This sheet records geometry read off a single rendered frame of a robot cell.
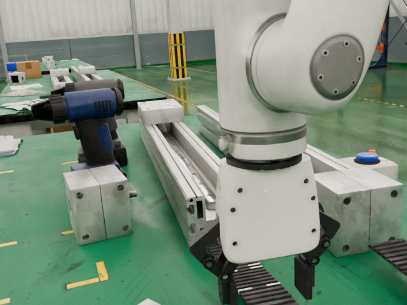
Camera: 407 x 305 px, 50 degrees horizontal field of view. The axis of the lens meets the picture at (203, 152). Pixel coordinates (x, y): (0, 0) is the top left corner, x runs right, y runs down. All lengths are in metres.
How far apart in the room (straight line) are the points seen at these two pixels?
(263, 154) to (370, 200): 0.28
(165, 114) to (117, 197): 0.51
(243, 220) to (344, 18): 0.20
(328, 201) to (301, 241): 0.19
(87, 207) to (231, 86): 0.39
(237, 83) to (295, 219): 0.15
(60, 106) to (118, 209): 0.25
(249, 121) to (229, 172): 0.05
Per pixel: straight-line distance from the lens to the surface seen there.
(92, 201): 0.72
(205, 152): 0.87
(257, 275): 0.56
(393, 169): 0.87
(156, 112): 1.18
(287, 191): 0.43
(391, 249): 0.62
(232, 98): 0.40
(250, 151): 0.40
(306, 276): 0.50
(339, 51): 0.33
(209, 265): 0.46
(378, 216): 0.66
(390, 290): 0.60
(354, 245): 0.66
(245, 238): 0.43
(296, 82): 0.32
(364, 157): 0.87
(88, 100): 0.88
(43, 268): 0.70
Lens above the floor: 1.09
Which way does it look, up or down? 15 degrees down
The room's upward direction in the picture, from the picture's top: 4 degrees counter-clockwise
